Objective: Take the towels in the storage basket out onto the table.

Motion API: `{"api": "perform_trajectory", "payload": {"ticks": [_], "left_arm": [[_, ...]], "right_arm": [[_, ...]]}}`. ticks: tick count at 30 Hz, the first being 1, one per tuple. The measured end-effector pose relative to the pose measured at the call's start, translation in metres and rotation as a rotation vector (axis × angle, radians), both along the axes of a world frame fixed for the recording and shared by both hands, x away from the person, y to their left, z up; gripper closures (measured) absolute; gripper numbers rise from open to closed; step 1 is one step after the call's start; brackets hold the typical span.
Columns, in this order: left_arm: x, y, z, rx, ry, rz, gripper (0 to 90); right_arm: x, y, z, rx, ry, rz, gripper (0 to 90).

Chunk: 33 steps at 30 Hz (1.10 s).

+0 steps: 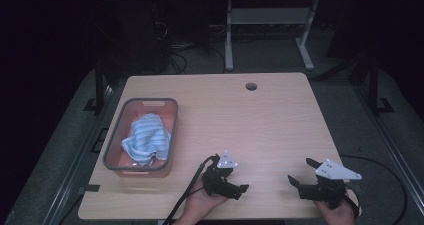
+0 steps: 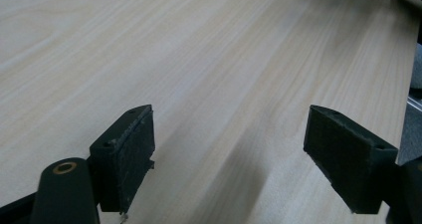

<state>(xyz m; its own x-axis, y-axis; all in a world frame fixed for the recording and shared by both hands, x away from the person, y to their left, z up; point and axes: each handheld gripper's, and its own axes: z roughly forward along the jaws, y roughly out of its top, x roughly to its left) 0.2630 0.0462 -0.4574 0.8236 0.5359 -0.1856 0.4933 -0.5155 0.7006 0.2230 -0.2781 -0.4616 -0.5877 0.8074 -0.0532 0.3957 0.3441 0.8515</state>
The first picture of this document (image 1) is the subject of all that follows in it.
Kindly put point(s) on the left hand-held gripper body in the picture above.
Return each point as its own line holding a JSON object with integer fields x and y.
{"x": 216, "y": 181}

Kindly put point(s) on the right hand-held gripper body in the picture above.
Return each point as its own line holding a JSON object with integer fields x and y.
{"x": 328, "y": 185}

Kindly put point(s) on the blue striped towel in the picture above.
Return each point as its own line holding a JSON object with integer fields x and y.
{"x": 148, "y": 139}

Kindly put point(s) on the pink plastic basket grey rim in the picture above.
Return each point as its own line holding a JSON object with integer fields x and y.
{"x": 119, "y": 158}

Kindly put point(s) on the person's left hand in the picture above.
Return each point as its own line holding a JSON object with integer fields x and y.
{"x": 200, "y": 205}

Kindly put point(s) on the person's right hand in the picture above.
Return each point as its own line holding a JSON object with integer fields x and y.
{"x": 336, "y": 215}

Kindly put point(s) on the black metal stand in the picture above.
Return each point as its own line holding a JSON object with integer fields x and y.
{"x": 99, "y": 85}
{"x": 374, "y": 85}

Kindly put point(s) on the aluminium floor rail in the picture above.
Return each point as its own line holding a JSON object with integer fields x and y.
{"x": 393, "y": 151}
{"x": 71, "y": 171}

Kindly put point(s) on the grey metal desk frame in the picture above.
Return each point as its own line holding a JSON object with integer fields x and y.
{"x": 266, "y": 16}

